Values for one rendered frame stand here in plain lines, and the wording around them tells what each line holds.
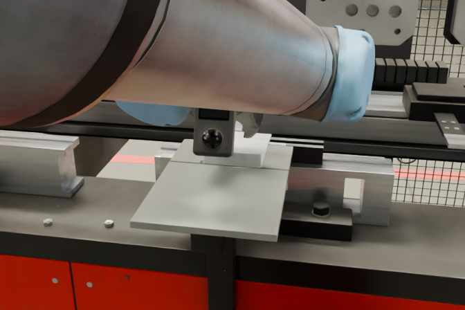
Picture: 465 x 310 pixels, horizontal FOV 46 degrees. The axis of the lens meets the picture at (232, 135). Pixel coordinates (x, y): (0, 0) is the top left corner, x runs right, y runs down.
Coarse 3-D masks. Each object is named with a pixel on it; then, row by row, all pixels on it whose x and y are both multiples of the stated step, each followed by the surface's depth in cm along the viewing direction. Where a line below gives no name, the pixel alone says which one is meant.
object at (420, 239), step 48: (0, 192) 99; (96, 192) 99; (144, 192) 99; (0, 240) 88; (48, 240) 86; (96, 240) 85; (144, 240) 85; (240, 240) 85; (288, 240) 85; (336, 240) 85; (384, 240) 85; (432, 240) 85; (336, 288) 80; (384, 288) 79; (432, 288) 77
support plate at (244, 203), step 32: (192, 160) 82; (288, 160) 82; (160, 192) 73; (192, 192) 73; (224, 192) 73; (256, 192) 73; (160, 224) 66; (192, 224) 65; (224, 224) 65; (256, 224) 65
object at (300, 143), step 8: (288, 144) 88; (296, 144) 88; (304, 144) 89; (312, 144) 89; (320, 144) 89; (296, 152) 88; (304, 152) 88; (312, 152) 87; (320, 152) 87; (296, 160) 88; (304, 160) 88; (312, 160) 88; (320, 160) 88
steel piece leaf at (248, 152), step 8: (240, 144) 87; (248, 144) 87; (256, 144) 87; (264, 144) 87; (240, 152) 80; (248, 152) 84; (256, 152) 84; (264, 152) 84; (208, 160) 81; (216, 160) 81; (224, 160) 80; (232, 160) 80; (240, 160) 80; (248, 160) 80; (256, 160) 79
